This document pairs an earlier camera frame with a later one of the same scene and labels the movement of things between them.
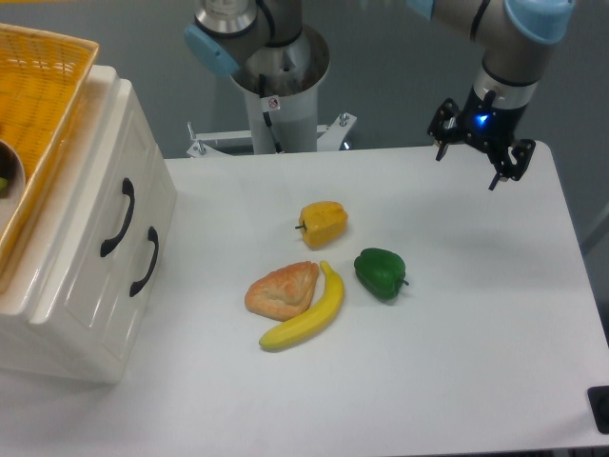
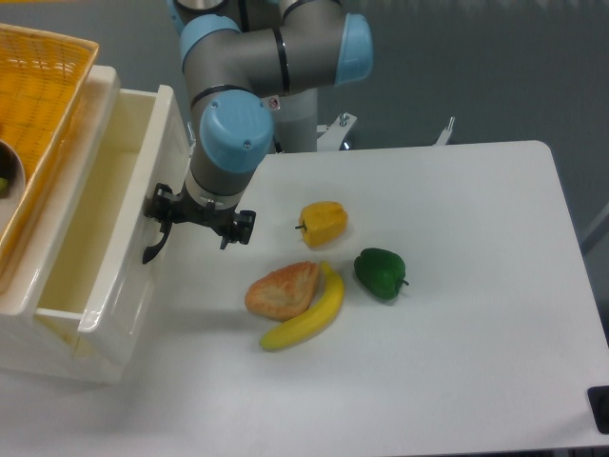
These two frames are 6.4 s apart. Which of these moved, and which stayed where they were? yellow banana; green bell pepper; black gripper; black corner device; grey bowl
Moved: black gripper
Stayed: green bell pepper; grey bowl; yellow banana; black corner device
